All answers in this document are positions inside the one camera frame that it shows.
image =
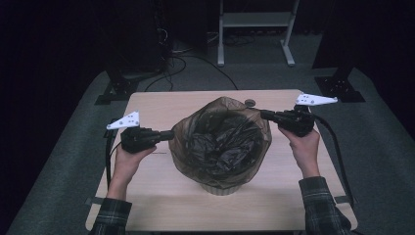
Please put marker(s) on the grey tape strip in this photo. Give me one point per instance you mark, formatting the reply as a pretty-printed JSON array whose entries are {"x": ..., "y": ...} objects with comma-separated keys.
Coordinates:
[{"x": 94, "y": 201}]

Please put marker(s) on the black plastic garbage bag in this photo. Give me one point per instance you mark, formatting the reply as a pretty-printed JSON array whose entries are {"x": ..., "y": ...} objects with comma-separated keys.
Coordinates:
[{"x": 221, "y": 143}]

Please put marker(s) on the person's right hand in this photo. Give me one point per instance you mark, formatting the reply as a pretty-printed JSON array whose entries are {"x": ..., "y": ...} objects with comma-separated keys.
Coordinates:
[{"x": 305, "y": 147}]

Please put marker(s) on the white metal stand frame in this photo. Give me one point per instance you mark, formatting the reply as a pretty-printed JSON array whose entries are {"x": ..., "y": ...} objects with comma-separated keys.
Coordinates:
[{"x": 256, "y": 19}]

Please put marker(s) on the black stand base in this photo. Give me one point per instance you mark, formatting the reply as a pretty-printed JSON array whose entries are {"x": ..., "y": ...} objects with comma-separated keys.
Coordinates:
[
  {"x": 117, "y": 89},
  {"x": 339, "y": 88}
]

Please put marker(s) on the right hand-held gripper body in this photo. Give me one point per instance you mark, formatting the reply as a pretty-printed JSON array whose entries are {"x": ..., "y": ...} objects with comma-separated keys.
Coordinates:
[{"x": 297, "y": 120}]

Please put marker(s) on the dark equipment cabinet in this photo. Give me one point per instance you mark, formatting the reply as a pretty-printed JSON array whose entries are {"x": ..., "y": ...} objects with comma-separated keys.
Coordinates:
[{"x": 137, "y": 39}]

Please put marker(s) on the person's left hand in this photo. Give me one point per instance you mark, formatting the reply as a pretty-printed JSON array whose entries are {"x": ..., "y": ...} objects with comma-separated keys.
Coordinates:
[{"x": 127, "y": 163}]

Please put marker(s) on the grey round table cap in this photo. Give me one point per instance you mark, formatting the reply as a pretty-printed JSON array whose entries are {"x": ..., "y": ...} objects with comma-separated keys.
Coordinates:
[{"x": 250, "y": 103}]

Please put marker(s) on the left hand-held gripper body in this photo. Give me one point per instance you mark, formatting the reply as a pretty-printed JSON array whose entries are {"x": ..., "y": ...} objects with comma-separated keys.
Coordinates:
[{"x": 138, "y": 140}]

